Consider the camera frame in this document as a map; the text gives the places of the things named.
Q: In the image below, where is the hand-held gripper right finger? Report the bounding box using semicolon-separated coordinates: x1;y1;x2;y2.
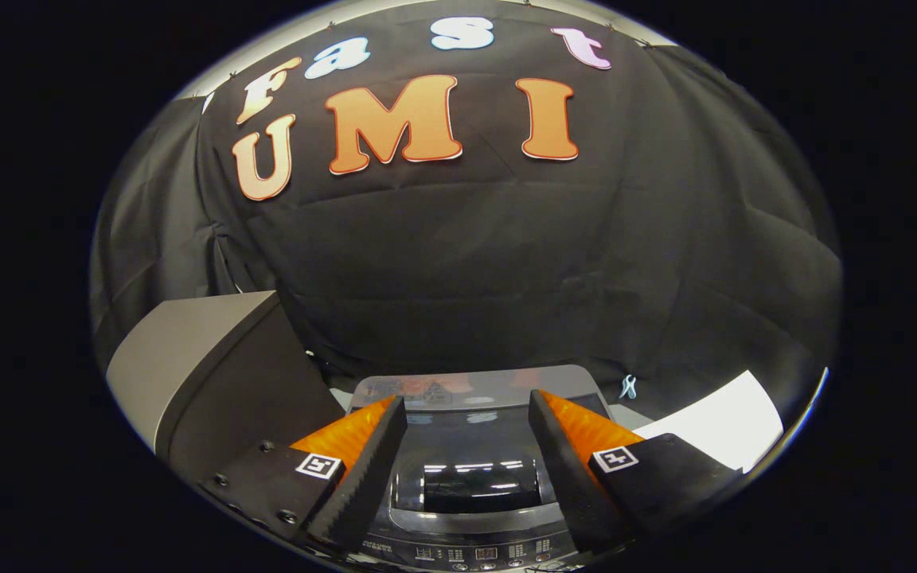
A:
527;389;746;555

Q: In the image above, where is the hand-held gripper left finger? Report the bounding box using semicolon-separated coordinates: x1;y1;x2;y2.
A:
197;396;409;556

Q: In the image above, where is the dark transparent washing machine lid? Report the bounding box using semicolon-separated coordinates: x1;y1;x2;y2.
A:
347;365;615;536

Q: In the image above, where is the grey washing machine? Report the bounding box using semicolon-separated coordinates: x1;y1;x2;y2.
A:
343;365;644;573

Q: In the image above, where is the white flat board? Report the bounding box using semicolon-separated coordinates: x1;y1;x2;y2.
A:
632;370;786;474

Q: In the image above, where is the grey box cabinet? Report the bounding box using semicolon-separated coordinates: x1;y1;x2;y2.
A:
106;290;349;483

